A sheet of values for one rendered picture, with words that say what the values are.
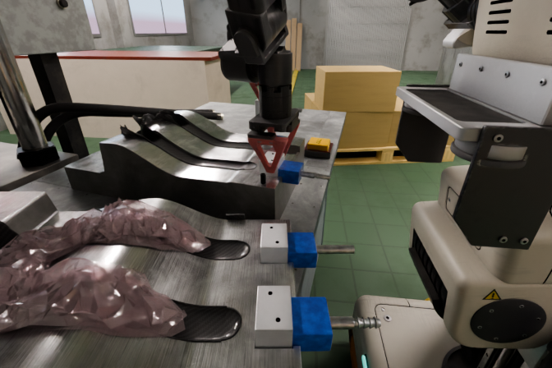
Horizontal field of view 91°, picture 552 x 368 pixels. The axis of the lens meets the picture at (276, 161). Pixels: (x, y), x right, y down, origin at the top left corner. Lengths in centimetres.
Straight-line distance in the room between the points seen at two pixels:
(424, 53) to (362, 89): 786
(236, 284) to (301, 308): 9
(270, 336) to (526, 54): 46
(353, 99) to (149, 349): 231
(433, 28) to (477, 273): 987
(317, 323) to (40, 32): 113
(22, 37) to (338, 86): 194
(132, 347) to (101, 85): 336
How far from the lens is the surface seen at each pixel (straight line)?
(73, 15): 129
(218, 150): 65
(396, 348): 105
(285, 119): 47
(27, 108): 101
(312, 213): 57
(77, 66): 370
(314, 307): 33
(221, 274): 38
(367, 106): 251
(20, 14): 119
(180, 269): 38
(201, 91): 304
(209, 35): 1013
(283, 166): 52
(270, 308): 31
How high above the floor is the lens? 113
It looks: 25 degrees down
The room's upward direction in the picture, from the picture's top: straight up
